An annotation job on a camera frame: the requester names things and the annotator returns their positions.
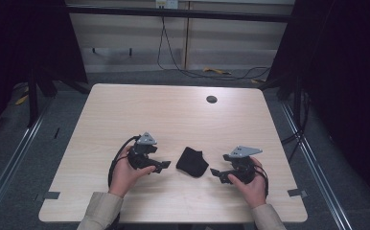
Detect black metal stand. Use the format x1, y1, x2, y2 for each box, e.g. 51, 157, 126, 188
27, 67, 40, 129
292, 76, 304, 129

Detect metal floor rail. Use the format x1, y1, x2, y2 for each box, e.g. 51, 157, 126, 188
280, 101, 354, 230
0, 103, 52, 222

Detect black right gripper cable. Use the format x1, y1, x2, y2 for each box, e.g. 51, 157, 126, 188
253, 163, 270, 197

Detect person's left hand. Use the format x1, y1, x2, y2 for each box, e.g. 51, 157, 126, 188
108, 145, 157, 199

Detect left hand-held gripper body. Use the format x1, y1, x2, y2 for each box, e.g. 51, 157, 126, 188
127, 131, 162, 171

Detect black horizontal metal bar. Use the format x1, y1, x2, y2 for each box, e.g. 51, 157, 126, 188
65, 5, 294, 24

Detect black curtain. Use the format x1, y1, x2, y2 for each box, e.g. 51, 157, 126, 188
266, 0, 370, 210
0, 0, 89, 143

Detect plain black sock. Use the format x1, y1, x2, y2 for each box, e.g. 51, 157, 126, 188
175, 146, 210, 179

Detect person's right hand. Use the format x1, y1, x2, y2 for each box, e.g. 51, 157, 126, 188
227, 155, 268, 209

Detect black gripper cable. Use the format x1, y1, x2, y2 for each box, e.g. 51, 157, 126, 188
107, 134, 142, 189
253, 163, 270, 197

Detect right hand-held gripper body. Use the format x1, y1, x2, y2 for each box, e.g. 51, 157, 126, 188
221, 145, 264, 185

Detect yellow floor tape piece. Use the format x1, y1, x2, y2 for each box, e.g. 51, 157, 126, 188
14, 93, 30, 106
202, 66, 232, 77

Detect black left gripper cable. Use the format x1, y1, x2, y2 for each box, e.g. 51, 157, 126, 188
107, 134, 142, 189

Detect long black floor cable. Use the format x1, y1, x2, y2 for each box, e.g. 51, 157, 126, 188
156, 15, 272, 81

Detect white wall power outlet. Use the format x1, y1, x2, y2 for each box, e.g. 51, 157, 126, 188
154, 0, 179, 10

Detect black cable bundle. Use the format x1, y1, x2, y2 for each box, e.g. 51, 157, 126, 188
280, 91, 312, 163

